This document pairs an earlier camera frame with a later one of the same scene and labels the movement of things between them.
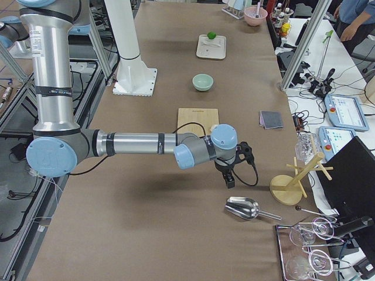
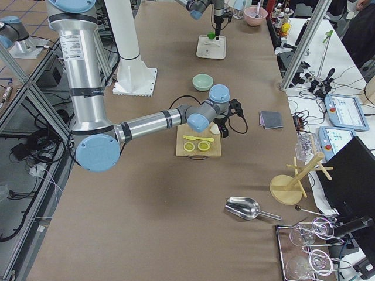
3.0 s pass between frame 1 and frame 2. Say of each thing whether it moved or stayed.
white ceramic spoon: stayed
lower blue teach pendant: stayed
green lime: stayed
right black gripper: moved
